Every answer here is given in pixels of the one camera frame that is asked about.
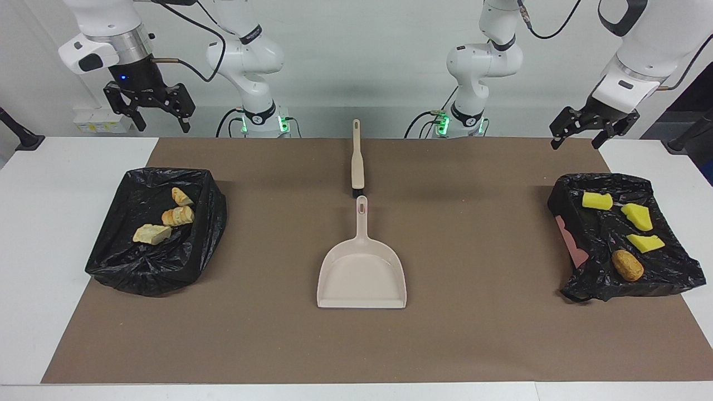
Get pale bread chunk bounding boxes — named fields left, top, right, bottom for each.
left=133, top=223, right=173, bottom=246

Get brown peanut-shaped bread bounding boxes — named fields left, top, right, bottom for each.
left=612, top=249, right=646, bottom=283

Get beige hand brush black bristles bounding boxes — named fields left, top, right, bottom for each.
left=350, top=119, right=367, bottom=199

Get beige plastic dustpan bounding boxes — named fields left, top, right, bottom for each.
left=316, top=195, right=408, bottom=310

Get pink plastic bin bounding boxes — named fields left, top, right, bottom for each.
left=553, top=214, right=589, bottom=269

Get black plastic trash bag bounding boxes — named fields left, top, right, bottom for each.
left=85, top=167, right=228, bottom=297
left=547, top=173, right=707, bottom=304

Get black stand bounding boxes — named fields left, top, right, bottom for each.
left=667, top=107, right=713, bottom=154
left=0, top=106, right=46, bottom=152

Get dark partition panel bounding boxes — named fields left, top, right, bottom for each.
left=639, top=60, right=713, bottom=185

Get large brown table mat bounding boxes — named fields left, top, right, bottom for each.
left=41, top=137, right=713, bottom=385

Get black base power cable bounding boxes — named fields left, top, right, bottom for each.
left=216, top=107, right=247, bottom=138
left=404, top=110, right=446, bottom=139

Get white wall socket box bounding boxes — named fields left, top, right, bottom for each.
left=73, top=107, right=135, bottom=135

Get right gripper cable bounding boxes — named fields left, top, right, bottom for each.
left=146, top=0, right=227, bottom=84

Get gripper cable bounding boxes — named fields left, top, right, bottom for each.
left=517, top=0, right=713, bottom=91
left=146, top=0, right=227, bottom=84

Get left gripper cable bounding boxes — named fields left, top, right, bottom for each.
left=517, top=0, right=713, bottom=91

